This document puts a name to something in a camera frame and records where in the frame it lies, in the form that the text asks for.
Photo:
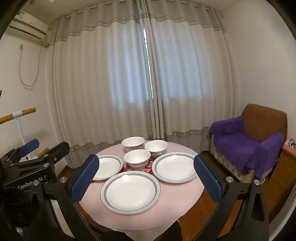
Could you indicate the wooden cabinet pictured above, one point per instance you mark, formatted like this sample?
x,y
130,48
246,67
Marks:
x,y
282,171

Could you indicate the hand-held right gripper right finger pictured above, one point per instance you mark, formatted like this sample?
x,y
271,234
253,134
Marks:
x,y
208,179

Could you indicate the beige curtain with grey trim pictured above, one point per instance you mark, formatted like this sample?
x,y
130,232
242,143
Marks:
x,y
189,81
99,92

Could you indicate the white bowl with grey band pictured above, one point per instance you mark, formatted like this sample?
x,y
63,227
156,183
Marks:
x,y
156,146
137,157
133,142

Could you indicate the pink box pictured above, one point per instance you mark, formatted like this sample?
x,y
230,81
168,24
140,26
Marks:
x,y
291,143

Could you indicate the grey patterned seat cover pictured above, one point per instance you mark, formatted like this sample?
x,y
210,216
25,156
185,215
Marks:
x,y
231,165

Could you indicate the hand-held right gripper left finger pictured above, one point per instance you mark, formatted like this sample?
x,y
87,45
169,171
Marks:
x,y
85,179

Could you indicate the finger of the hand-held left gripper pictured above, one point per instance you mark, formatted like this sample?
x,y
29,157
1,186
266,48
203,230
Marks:
x,y
57,151
29,146

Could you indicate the brown armchair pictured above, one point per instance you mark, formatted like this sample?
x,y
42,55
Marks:
x,y
263,122

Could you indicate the white rack with wooden bars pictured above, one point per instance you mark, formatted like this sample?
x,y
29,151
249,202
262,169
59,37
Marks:
x,y
18,114

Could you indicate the white plate with grey rim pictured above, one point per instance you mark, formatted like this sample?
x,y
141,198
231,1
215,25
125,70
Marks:
x,y
173,166
108,166
129,192

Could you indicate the white air conditioner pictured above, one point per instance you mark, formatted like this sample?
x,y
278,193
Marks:
x,y
25,26

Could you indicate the tan air conditioner pipe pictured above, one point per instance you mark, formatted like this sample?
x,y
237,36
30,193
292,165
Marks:
x,y
47,44

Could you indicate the round table pink cloth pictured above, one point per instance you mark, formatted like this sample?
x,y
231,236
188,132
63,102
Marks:
x,y
178,193

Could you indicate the person's left forearm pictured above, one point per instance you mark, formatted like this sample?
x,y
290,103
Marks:
x,y
12,208

